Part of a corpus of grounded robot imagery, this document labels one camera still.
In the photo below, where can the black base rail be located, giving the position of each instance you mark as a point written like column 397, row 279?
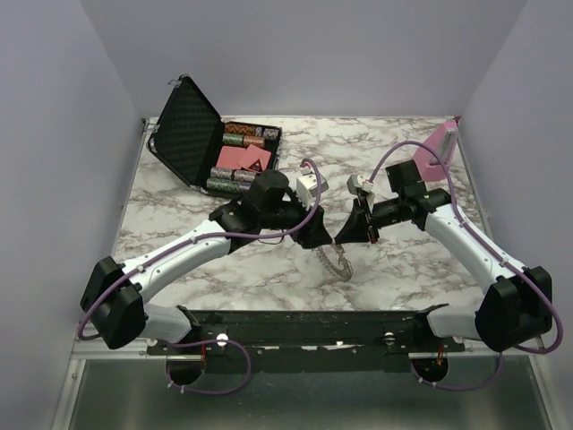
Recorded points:
column 229, row 342

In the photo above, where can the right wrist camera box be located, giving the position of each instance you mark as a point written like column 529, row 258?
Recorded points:
column 359, row 184

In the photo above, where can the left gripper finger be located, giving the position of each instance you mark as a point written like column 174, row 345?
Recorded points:
column 307, row 241
column 317, row 233

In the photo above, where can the black poker chip case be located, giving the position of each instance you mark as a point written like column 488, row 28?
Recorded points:
column 189, row 136

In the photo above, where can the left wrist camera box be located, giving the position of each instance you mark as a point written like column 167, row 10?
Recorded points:
column 306, row 188

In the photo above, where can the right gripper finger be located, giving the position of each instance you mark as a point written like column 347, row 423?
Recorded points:
column 354, row 234
column 360, row 213

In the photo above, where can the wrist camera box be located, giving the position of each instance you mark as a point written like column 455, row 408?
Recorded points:
column 359, row 184
column 306, row 188

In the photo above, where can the pink holder block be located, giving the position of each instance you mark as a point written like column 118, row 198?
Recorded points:
column 443, row 142

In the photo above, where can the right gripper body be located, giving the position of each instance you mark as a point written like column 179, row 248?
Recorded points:
column 387, row 212

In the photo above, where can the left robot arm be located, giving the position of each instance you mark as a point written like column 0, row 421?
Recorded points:
column 116, row 300

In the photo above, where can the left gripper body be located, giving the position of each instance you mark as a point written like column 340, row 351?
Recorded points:
column 288, row 216

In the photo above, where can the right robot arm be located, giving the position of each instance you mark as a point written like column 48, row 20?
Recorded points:
column 515, row 301

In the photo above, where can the red playing card deck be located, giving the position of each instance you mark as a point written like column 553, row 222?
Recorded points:
column 230, row 156

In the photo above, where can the red card with black triangle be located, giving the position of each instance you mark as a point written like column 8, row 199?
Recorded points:
column 254, row 159

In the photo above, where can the metal disc keyring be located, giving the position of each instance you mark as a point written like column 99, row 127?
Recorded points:
column 332, row 258

